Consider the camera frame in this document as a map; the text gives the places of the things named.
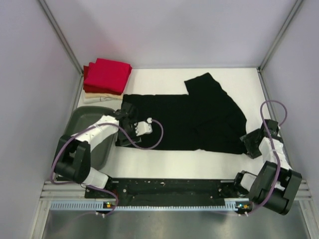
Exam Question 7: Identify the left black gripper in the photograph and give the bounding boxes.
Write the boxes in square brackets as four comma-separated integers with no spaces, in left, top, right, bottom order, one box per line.
[118,119,141,146]

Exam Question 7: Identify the black t shirt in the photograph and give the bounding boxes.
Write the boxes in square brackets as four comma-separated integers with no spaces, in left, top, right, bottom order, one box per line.
[123,73,247,154]

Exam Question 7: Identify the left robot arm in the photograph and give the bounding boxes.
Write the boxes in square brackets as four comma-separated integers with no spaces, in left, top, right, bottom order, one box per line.
[50,103,153,198]

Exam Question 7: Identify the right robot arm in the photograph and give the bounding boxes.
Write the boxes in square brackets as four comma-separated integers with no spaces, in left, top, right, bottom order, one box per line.
[232,119,302,215]

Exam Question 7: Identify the folded white t shirt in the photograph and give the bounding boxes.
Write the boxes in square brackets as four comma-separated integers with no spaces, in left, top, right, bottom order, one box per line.
[83,97,116,104]

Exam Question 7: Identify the folded red t shirt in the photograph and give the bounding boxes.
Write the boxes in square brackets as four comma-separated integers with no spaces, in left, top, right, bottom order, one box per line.
[83,58,132,95]

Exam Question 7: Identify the folded beige t shirt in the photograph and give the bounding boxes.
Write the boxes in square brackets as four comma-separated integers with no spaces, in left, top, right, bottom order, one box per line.
[84,93,123,100]

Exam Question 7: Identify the grey plastic bin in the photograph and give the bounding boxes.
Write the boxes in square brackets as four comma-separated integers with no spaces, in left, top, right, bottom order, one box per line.
[64,106,116,170]

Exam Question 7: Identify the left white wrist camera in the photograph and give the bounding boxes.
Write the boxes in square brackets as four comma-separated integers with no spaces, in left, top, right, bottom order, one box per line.
[134,118,153,136]

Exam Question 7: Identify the blue slotted cable duct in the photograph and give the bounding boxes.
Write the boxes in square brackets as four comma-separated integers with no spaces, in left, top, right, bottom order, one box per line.
[50,198,249,212]

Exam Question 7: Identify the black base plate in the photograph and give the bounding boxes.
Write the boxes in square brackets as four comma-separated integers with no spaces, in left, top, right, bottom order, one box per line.
[84,177,252,206]

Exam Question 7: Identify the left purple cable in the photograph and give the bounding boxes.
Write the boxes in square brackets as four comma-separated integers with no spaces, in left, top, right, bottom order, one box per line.
[51,119,164,217]

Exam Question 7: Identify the aluminium front rail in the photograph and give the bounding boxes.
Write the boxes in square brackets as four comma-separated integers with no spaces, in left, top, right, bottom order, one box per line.
[40,181,85,200]

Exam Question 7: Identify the left aluminium frame post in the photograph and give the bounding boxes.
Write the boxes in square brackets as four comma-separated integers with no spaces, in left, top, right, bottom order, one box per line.
[37,0,83,75]

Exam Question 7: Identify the aluminium frame post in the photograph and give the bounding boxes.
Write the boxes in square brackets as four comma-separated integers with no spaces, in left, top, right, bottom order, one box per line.
[37,0,83,75]
[258,0,305,73]

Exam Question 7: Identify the right aluminium frame post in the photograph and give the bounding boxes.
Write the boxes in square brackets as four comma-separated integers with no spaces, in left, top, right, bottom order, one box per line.
[258,0,305,73]

